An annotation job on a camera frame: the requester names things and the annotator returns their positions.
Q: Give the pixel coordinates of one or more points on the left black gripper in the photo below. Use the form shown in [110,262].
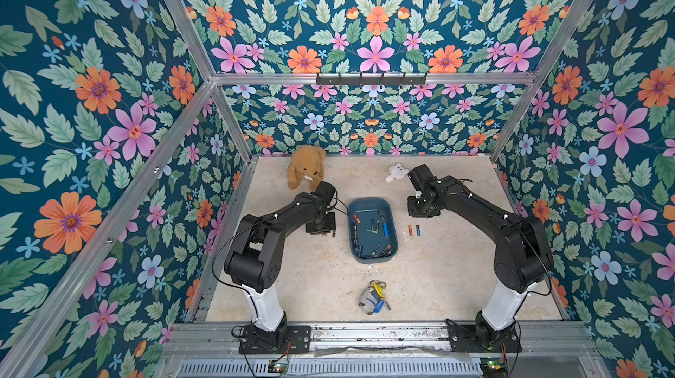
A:
[330,228]

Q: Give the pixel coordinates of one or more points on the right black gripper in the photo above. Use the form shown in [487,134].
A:
[422,206]

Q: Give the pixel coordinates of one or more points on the teal plastic storage box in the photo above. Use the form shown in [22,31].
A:
[367,243]

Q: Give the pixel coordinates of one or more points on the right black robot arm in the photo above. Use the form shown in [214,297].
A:
[522,257]

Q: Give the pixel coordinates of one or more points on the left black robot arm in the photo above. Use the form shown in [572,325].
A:
[255,256]

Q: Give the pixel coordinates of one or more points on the small white plush bunny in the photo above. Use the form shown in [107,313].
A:
[396,172]

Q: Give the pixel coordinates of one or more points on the brown teddy bear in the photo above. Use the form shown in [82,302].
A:
[306,165]

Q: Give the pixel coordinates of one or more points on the grey plush toy keychain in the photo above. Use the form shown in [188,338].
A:
[373,299]

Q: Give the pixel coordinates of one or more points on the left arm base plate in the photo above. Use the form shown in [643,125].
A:
[289,339]

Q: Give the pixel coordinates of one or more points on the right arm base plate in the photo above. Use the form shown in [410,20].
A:
[480,338]

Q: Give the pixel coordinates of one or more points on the black wall hook rail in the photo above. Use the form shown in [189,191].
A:
[361,79]

